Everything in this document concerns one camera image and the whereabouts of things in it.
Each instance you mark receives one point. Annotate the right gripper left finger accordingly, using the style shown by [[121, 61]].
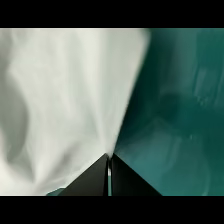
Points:
[[95, 180]]

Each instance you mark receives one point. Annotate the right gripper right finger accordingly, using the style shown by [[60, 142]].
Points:
[[128, 181]]

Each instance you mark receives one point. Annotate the cream garment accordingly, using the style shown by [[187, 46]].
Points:
[[66, 100]]

